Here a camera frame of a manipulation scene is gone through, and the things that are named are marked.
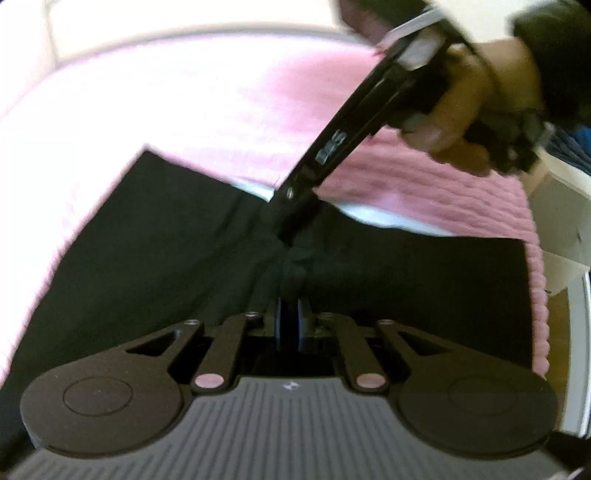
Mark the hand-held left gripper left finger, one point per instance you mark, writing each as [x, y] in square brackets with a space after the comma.
[280, 325]

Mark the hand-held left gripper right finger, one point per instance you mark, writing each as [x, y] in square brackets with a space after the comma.
[303, 325]

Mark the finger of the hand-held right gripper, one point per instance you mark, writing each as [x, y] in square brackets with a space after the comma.
[332, 157]

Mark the black garment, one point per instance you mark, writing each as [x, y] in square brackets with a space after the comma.
[161, 254]

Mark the person's right forearm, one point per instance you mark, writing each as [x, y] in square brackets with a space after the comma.
[563, 55]

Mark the person's right hand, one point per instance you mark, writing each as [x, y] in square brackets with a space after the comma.
[471, 97]

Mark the light blue cloth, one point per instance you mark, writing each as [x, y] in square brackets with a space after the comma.
[369, 217]

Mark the pink blanket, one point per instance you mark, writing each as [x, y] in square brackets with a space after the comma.
[207, 101]

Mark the navy striped cloth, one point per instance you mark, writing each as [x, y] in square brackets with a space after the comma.
[575, 147]

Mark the white padded headboard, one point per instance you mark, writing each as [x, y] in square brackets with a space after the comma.
[184, 18]

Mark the white cabinet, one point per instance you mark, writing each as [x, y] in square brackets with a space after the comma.
[561, 203]

